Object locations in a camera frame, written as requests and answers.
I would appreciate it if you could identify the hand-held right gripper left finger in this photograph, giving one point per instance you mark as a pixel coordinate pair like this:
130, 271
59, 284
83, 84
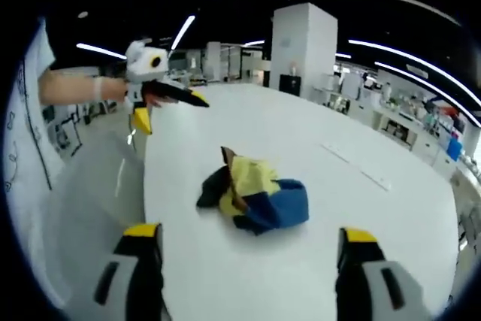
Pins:
124, 279

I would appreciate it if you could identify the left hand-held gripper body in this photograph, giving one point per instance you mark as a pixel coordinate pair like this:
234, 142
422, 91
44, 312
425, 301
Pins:
144, 65

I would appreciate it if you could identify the yellow blue black garment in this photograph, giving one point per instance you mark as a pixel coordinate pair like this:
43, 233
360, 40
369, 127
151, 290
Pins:
259, 193

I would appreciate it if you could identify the person's left hand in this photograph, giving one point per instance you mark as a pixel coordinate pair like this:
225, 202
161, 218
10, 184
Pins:
114, 89

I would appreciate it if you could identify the ceiling light strip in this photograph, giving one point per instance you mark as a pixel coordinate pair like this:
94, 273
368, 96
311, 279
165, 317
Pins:
424, 82
183, 32
100, 51
417, 63

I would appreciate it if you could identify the black cabinet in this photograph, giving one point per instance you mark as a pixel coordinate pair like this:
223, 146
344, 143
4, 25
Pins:
290, 85

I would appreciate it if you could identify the white square pillar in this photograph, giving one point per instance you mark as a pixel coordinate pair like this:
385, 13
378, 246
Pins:
302, 46

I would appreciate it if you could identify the blue board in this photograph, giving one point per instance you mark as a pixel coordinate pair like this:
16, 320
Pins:
454, 149

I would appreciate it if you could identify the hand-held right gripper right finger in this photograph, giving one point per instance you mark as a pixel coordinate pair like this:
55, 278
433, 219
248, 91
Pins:
376, 283

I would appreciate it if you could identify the white workbench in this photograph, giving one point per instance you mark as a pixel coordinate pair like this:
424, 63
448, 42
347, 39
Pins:
406, 125

